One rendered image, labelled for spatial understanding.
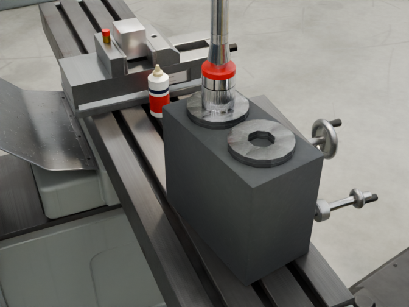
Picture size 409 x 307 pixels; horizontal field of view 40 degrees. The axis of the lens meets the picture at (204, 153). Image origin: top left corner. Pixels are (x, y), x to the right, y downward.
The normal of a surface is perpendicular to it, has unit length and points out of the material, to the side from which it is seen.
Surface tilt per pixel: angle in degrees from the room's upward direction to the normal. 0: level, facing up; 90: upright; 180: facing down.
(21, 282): 90
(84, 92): 90
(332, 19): 0
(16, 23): 0
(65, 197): 90
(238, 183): 90
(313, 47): 0
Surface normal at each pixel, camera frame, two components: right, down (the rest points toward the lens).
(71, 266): 0.39, 0.56
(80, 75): 0.00, -0.79
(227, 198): -0.83, 0.34
